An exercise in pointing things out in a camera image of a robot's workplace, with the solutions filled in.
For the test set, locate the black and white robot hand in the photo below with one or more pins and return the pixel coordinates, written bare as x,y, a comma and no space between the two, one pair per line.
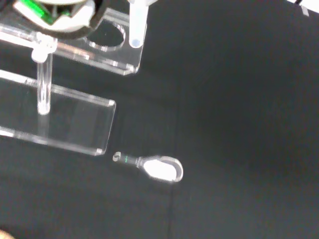
62,22

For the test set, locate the clear acrylic funnel stand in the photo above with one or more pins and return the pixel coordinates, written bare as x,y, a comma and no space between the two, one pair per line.
74,124

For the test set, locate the clear glass weighing funnel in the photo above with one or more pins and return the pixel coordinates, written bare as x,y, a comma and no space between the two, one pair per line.
162,169

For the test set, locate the black bench cloth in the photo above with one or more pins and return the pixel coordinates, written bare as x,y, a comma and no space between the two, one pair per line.
224,112

